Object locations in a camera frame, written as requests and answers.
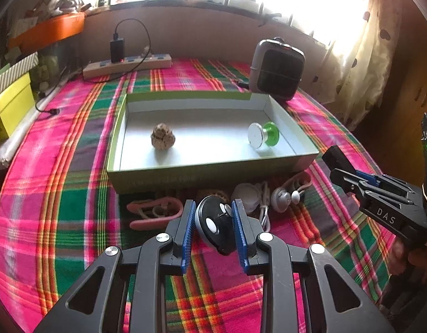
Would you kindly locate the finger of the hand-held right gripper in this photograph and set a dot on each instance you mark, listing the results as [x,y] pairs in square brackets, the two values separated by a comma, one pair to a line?
[338,158]
[366,190]

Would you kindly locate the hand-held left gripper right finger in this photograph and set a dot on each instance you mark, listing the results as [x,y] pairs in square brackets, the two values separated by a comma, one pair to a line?
[239,229]

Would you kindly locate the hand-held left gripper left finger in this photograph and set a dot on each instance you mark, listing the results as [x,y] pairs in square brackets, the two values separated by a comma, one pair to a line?
[188,229]

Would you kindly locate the black round key fob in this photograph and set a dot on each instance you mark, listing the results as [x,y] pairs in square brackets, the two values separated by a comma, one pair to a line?
[213,225]

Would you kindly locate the green cardboard box tray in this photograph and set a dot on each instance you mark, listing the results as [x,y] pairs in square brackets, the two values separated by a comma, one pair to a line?
[199,131]

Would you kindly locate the person's right hand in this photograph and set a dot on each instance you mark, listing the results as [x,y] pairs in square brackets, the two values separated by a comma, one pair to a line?
[396,251]

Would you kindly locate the green and white knob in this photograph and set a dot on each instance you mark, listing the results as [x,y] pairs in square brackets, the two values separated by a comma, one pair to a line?
[256,135]

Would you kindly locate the cream dotted curtain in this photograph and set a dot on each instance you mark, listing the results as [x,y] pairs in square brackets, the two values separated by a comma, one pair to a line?
[369,59]

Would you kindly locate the grey portable heater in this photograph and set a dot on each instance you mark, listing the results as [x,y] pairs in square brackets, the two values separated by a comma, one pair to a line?
[276,73]

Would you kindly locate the beige power strip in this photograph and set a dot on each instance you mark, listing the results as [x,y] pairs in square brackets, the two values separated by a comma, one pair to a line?
[144,63]

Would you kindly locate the white plug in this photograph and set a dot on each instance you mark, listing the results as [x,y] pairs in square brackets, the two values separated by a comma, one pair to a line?
[147,52]

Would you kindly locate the black charger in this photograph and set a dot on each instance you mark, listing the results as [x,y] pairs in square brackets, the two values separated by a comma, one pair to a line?
[117,50]

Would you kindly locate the white wrapped package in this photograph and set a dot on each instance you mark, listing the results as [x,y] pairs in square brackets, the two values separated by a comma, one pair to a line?
[1,152]

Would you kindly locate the yellow cardboard box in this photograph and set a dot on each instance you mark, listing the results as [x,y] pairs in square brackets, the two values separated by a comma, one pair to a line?
[8,111]

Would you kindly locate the striped cardboard box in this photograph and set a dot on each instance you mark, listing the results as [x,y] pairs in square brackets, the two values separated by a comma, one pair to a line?
[15,69]

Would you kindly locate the orange tray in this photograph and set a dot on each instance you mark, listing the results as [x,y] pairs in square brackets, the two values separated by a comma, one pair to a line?
[57,27]

